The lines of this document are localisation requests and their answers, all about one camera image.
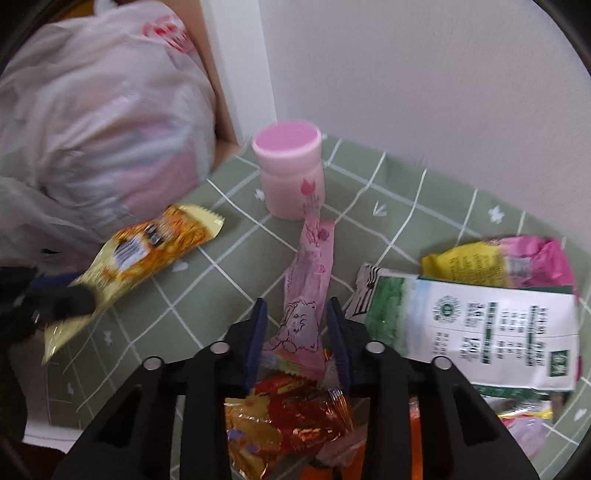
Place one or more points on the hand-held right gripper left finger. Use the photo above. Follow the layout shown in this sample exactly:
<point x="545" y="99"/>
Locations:
<point x="255" y="344"/>

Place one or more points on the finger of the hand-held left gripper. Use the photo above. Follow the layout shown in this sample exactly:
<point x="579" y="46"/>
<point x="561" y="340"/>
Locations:
<point x="69" y="302"/>

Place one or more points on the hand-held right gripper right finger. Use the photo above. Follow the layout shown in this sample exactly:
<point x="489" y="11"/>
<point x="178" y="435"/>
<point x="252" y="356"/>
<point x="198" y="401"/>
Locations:
<point x="339" y="344"/>

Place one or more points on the pink printed wrapper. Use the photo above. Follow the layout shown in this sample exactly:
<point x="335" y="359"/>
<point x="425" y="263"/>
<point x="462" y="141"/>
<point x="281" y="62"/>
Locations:
<point x="304" y="295"/>

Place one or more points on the yellow orange snack wrapper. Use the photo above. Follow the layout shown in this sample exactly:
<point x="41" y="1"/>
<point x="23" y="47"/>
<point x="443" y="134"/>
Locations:
<point x="138" y="258"/>

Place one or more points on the green white milk carton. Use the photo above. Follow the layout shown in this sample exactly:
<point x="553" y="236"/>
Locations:
<point x="485" y="332"/>

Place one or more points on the magenta yellow snack wrapper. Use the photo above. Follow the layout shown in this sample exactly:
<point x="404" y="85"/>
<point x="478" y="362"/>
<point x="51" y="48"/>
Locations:
<point x="498" y="263"/>

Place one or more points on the red gold foil wrapper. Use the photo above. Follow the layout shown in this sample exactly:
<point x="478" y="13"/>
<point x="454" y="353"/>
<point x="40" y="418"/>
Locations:
<point x="286" y="424"/>

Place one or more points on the green grid tablecloth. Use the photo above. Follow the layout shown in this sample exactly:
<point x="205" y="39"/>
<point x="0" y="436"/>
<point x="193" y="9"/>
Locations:
<point x="415" y="207"/>

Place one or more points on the pink plastic jar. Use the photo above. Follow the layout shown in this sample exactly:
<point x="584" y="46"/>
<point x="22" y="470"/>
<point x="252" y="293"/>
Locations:
<point x="288" y="175"/>

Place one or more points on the white plastic bag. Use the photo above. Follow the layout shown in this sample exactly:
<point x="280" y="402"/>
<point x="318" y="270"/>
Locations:
<point x="92" y="115"/>

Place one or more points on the small pink yellow wrapper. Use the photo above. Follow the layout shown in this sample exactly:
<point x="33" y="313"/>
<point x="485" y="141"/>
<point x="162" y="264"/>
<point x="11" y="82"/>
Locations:
<point x="526" y="429"/>

